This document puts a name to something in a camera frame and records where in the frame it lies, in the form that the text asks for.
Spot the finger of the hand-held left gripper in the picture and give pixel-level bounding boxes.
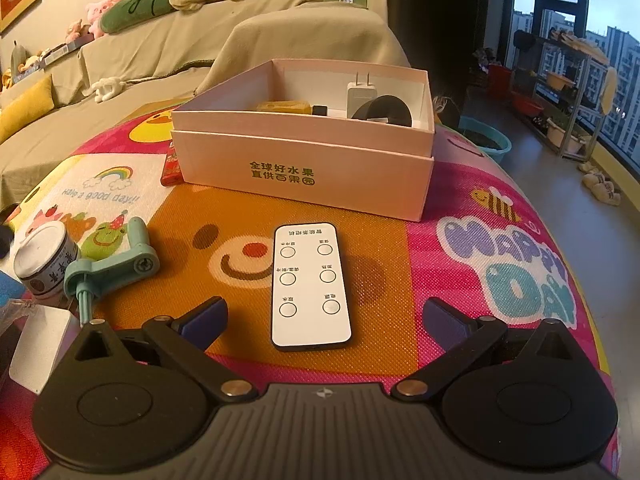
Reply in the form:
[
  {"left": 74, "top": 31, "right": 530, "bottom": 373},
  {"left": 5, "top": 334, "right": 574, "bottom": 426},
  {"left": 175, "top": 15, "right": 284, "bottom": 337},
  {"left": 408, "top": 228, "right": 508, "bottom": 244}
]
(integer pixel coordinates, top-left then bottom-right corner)
[{"left": 0, "top": 270, "right": 25, "bottom": 306}]

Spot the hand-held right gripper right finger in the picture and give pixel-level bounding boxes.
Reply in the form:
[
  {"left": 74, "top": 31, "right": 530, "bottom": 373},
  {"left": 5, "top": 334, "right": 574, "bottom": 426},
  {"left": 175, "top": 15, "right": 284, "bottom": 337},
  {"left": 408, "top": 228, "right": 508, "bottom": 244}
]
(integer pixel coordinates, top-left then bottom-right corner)
[{"left": 391, "top": 298, "right": 576, "bottom": 403}]

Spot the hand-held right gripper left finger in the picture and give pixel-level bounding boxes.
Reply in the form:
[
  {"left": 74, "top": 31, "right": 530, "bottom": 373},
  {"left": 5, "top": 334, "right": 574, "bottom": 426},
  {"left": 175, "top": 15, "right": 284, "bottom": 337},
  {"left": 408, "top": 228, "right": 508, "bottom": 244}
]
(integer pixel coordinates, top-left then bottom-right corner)
[{"left": 74, "top": 296, "right": 258, "bottom": 403}]

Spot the white lidded jar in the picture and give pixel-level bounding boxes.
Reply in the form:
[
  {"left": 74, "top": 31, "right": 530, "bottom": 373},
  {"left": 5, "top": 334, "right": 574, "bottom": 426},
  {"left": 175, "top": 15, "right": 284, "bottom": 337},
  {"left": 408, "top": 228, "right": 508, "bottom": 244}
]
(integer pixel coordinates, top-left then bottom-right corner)
[{"left": 14, "top": 223, "right": 81, "bottom": 306}]

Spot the white square plastic box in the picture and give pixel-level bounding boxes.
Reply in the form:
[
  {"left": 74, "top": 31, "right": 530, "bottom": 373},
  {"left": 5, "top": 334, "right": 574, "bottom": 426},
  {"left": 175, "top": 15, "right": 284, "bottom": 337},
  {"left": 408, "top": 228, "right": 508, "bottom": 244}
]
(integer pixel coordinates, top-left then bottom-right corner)
[{"left": 9, "top": 306, "right": 83, "bottom": 396}]

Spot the mint green clip holder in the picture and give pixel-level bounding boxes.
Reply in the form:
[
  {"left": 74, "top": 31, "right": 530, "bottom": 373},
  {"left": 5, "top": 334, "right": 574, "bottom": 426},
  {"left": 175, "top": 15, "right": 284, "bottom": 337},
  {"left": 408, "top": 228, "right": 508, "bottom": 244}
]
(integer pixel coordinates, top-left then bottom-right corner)
[{"left": 63, "top": 216, "right": 161, "bottom": 326}]

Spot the white remote control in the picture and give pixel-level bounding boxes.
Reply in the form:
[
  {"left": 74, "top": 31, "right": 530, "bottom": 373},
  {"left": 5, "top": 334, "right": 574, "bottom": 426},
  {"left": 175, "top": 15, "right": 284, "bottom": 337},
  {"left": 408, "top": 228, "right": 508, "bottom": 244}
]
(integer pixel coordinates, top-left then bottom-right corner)
[{"left": 270, "top": 221, "right": 355, "bottom": 352}]

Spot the red snack packet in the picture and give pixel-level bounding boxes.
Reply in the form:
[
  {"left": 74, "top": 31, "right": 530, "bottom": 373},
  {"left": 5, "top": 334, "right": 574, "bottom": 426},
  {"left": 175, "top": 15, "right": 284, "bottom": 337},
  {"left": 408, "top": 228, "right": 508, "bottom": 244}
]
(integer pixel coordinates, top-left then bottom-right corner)
[{"left": 160, "top": 140, "right": 185, "bottom": 187}]

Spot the pink cardboard box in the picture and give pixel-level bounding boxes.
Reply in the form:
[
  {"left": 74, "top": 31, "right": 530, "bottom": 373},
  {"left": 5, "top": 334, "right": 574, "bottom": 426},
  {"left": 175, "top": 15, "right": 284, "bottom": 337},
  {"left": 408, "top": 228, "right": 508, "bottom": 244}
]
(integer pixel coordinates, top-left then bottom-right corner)
[{"left": 170, "top": 58, "right": 436, "bottom": 222}]

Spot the black cone nozzle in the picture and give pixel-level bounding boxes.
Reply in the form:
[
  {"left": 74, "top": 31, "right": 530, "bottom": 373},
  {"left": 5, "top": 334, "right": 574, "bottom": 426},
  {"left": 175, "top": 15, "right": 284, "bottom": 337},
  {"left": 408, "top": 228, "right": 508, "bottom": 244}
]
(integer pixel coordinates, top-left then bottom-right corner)
[{"left": 350, "top": 94, "right": 415, "bottom": 127}]

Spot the yellow bar with black cap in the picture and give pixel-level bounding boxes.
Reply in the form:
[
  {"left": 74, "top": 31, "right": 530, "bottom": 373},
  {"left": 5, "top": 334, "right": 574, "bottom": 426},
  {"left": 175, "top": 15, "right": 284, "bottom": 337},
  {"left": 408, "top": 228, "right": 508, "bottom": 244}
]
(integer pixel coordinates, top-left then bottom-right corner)
[{"left": 256, "top": 100, "right": 328, "bottom": 117}]

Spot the white plug charger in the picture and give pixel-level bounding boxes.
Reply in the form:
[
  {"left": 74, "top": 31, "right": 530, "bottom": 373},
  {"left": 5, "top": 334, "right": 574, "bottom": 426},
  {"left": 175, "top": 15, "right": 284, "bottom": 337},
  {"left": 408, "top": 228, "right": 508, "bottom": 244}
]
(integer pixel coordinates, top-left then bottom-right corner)
[{"left": 346, "top": 71, "right": 381, "bottom": 120}]

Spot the clear plastic bag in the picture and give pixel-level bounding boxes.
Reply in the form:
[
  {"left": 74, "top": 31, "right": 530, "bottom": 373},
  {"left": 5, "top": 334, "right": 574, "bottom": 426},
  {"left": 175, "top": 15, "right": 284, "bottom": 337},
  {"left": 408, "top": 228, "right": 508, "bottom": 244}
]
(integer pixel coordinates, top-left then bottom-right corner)
[{"left": 0, "top": 297, "right": 38, "bottom": 356}]

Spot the colourful printed play mat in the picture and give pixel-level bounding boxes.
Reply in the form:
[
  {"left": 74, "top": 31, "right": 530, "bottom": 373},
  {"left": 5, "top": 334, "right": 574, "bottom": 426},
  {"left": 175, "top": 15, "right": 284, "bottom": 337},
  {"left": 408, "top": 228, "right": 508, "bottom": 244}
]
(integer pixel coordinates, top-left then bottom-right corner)
[{"left": 0, "top": 97, "right": 613, "bottom": 480}]

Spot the teal basin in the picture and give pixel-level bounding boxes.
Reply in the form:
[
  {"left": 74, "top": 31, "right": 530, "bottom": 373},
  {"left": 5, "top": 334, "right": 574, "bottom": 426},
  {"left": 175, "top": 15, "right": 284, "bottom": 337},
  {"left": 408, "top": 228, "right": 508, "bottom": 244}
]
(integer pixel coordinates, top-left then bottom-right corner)
[{"left": 459, "top": 116, "right": 513, "bottom": 163}]

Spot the yellow cushion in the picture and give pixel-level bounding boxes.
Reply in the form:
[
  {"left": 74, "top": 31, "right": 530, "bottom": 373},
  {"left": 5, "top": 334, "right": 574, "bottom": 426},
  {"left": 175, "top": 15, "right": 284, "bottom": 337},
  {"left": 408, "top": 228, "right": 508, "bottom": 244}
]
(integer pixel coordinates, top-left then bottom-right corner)
[{"left": 0, "top": 74, "right": 55, "bottom": 145}]

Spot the straw bundle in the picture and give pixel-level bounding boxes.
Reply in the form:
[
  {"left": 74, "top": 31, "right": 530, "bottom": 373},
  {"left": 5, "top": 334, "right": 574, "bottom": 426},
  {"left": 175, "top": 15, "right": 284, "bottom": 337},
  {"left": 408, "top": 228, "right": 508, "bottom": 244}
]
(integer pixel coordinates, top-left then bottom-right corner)
[{"left": 432, "top": 94, "right": 461, "bottom": 126}]

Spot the white plush toy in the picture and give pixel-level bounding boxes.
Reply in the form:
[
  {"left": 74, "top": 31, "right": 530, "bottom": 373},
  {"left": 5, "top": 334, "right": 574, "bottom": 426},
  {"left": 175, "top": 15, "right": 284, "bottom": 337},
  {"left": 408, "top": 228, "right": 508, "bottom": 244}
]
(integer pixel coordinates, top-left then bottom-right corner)
[{"left": 82, "top": 76, "right": 126, "bottom": 102}]

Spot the white planter box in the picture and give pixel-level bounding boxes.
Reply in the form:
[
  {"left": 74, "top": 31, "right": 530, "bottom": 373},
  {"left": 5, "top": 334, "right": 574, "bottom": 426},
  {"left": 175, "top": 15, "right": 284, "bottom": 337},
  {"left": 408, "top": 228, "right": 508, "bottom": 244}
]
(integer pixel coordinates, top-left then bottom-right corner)
[{"left": 547, "top": 117, "right": 588, "bottom": 153}]

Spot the red basin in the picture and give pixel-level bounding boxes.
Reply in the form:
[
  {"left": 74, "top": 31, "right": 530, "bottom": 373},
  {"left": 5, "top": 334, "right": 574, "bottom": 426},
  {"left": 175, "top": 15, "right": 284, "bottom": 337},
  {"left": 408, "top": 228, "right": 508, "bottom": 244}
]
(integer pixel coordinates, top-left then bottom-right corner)
[{"left": 512, "top": 95, "right": 545, "bottom": 116}]

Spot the printed flat box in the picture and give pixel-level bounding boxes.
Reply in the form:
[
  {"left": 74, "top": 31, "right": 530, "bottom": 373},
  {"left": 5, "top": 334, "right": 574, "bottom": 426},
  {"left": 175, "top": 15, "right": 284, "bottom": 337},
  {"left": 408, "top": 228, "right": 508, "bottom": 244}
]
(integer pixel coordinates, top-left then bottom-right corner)
[{"left": 40, "top": 42, "right": 83, "bottom": 70}]

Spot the red bucket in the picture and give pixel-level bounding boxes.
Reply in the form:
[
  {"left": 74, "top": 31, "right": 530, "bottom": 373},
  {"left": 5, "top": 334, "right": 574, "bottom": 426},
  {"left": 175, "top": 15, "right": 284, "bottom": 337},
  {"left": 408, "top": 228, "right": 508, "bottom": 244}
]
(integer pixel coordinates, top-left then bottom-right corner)
[{"left": 487, "top": 64, "right": 513, "bottom": 98}]

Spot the metal storage rack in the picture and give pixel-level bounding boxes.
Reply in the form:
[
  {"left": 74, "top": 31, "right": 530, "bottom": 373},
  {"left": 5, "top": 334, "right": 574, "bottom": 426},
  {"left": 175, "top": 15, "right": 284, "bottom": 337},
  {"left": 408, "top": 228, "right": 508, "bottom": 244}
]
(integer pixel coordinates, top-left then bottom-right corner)
[{"left": 515, "top": 30, "right": 618, "bottom": 158}]

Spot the pink plush toy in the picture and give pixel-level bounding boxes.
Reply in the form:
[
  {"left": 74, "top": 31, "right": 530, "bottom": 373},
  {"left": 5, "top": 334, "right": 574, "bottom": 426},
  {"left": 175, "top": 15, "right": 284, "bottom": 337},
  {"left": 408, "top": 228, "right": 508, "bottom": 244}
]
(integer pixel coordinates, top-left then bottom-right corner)
[
  {"left": 84, "top": 0, "right": 123, "bottom": 40},
  {"left": 65, "top": 19, "right": 93, "bottom": 46}
]

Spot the beige covered sofa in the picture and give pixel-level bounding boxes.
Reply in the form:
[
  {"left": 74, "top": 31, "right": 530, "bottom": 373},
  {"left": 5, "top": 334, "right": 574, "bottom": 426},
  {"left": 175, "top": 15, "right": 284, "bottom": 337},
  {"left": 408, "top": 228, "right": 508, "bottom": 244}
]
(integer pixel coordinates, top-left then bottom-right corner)
[{"left": 0, "top": 0, "right": 413, "bottom": 211}]

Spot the yellow hanging towel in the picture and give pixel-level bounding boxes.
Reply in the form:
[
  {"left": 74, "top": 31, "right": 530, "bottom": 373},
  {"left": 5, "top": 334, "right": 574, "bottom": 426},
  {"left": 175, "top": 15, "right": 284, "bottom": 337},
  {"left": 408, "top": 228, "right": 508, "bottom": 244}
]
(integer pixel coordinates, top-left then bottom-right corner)
[{"left": 600, "top": 66, "right": 618, "bottom": 116}]

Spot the dark curtain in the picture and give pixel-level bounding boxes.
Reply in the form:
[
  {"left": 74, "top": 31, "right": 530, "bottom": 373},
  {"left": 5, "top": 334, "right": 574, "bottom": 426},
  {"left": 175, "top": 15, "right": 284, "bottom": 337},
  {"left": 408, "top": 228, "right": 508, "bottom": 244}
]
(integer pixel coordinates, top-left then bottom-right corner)
[{"left": 385, "top": 0, "right": 516, "bottom": 126}]

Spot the green plush pillow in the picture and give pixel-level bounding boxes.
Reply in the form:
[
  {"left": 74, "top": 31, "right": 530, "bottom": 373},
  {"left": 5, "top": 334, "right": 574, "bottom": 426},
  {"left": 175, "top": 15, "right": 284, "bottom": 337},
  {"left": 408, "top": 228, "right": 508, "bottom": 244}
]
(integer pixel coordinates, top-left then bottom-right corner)
[{"left": 99, "top": 0, "right": 176, "bottom": 36}]

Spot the large window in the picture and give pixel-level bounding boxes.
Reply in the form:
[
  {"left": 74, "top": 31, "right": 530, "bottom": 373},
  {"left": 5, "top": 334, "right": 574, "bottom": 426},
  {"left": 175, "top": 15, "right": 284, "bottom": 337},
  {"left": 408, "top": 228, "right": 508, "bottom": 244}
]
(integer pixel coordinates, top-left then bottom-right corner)
[{"left": 510, "top": 0, "right": 640, "bottom": 171}]

